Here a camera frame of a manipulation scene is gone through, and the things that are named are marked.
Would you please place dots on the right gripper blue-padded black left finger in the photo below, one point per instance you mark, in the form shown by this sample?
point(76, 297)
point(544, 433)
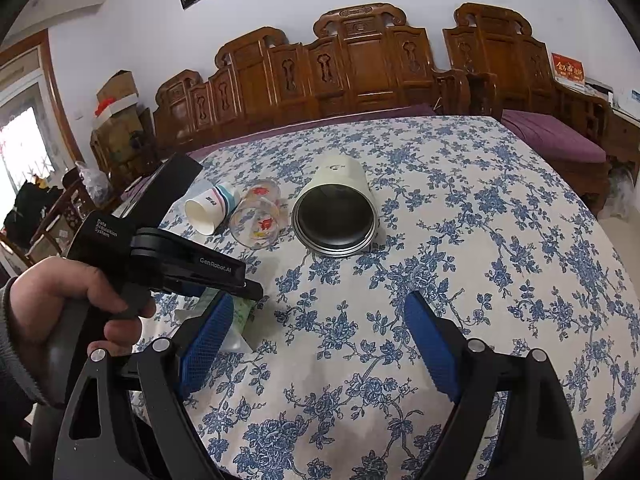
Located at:
point(124, 416)

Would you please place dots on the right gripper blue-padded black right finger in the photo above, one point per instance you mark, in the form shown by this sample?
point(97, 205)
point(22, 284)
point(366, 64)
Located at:
point(536, 436)

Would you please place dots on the green plastic yogurt cup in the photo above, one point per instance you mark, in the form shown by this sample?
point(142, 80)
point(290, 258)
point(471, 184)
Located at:
point(234, 342)

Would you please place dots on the white striped paper cup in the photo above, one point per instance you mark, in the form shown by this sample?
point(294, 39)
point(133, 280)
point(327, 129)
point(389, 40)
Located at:
point(210, 209)

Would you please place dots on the person's left hand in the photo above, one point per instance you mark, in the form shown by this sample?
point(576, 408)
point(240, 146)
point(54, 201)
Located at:
point(37, 299)

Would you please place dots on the dark wooden side chair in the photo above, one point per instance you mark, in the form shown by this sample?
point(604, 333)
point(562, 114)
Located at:
point(43, 221)

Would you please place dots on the clear plastic bag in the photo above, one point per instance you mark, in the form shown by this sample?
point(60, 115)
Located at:
point(96, 183)

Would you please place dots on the stacked cardboard boxes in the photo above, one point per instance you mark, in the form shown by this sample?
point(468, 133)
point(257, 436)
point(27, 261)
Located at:
point(121, 140)

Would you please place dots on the clear glass with red fish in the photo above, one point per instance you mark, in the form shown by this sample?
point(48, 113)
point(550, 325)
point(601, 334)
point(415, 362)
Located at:
point(261, 215)

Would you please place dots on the blue floral white tablecloth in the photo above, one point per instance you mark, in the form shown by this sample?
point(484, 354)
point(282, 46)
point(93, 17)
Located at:
point(484, 229)

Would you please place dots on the cream insulated steel mug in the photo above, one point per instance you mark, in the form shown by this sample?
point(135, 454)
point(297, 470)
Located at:
point(335, 213)

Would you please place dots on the purple armchair cushion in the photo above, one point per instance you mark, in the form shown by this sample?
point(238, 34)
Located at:
point(552, 139)

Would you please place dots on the wooden side cabinet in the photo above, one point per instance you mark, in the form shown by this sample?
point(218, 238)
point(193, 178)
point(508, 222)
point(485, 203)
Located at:
point(597, 120)

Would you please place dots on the purple sofa cushion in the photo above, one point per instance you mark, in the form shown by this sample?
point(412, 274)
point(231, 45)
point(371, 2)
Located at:
point(418, 110)

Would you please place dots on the carved wooden long sofa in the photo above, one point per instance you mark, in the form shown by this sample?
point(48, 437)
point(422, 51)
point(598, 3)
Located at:
point(364, 59)

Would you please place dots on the red desk calendar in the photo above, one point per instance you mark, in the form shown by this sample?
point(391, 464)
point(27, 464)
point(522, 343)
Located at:
point(568, 69)

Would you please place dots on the carved wooden armchair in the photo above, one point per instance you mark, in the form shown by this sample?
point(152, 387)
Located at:
point(509, 69)

